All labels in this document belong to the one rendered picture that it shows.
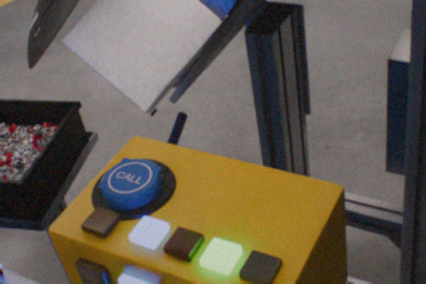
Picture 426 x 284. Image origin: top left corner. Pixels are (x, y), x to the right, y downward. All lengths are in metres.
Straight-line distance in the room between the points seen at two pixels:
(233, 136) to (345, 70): 0.55
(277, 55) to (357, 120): 1.31
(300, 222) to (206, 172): 0.08
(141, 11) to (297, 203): 0.42
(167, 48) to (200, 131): 1.49
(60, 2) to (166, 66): 0.22
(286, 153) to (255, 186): 0.60
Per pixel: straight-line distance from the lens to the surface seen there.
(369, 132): 2.12
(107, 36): 0.74
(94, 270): 0.39
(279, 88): 0.91
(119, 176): 0.40
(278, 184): 0.39
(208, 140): 2.16
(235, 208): 0.37
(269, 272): 0.33
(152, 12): 0.73
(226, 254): 0.34
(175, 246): 0.35
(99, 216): 0.38
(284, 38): 0.90
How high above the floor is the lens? 1.34
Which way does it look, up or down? 36 degrees down
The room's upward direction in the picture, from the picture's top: 11 degrees counter-clockwise
